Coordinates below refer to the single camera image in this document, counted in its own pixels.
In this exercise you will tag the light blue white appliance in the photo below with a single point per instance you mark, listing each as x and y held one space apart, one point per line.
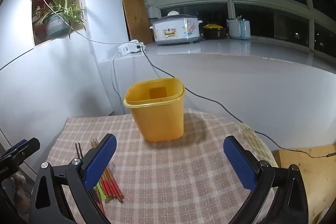
240 28

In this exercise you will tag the wooden stool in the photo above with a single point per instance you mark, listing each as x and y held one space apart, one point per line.
317 176

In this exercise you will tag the black pot yellow lid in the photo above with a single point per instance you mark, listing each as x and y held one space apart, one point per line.
214 31

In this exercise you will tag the yellow plastic bucket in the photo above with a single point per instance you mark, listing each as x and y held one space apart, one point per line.
157 119

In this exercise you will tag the potted spider plant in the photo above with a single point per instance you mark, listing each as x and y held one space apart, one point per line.
59 22

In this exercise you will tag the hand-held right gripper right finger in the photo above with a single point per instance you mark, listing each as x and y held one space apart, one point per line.
239 163

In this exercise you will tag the checked tablecloth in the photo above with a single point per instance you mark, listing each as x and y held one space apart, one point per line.
170 174

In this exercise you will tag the person's left hand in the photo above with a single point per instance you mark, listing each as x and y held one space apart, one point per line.
22 195

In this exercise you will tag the wooden board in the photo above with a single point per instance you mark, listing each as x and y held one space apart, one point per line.
135 16

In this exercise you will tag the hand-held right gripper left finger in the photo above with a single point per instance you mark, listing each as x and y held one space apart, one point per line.
101 161

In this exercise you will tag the white power strip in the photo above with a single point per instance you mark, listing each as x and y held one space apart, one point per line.
128 48

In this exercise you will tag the white floral slow cooker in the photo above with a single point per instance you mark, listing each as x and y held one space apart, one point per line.
173 31

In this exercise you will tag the red ornament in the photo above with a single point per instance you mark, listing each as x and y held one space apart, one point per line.
39 27

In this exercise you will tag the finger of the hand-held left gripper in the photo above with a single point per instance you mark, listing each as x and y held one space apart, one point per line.
26 148

